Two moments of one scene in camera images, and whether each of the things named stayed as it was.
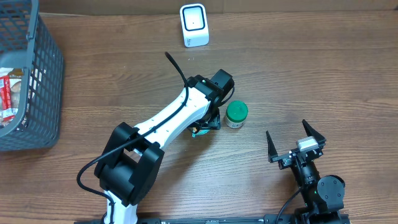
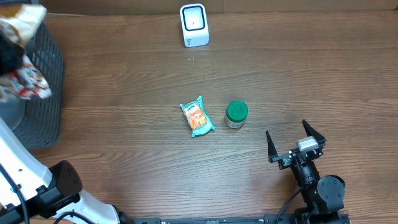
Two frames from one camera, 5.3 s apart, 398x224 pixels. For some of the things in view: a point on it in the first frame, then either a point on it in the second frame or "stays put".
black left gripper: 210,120 to 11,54
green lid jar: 236,111 stays put
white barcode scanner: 194,25 stays put
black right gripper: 294,155 stays put
